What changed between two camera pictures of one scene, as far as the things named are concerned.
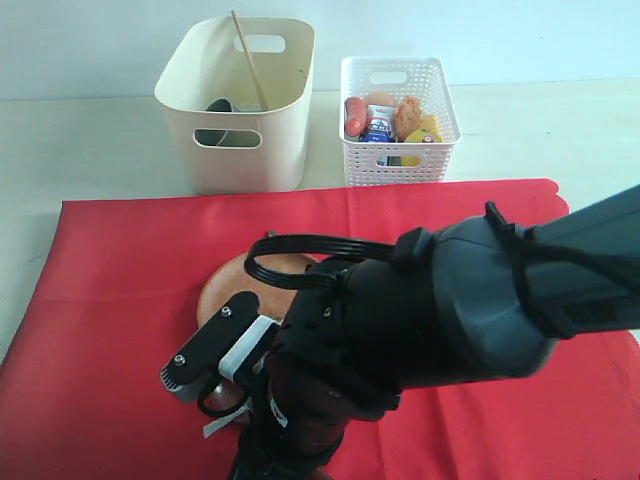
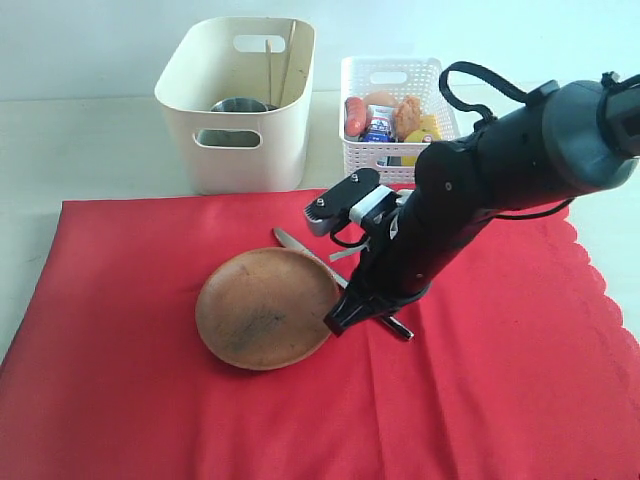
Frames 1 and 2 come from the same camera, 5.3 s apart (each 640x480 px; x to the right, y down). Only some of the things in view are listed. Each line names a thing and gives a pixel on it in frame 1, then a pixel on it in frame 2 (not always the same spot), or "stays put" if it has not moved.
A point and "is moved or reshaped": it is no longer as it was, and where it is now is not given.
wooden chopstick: (252, 66) to (267, 44)
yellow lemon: (424, 135) stays put
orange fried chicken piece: (407, 115) stays put
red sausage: (355, 116) stays put
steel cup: (220, 105) is moved or reshaped
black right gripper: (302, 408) to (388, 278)
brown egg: (380, 97) stays put
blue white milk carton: (381, 124) stays put
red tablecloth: (119, 290) stays put
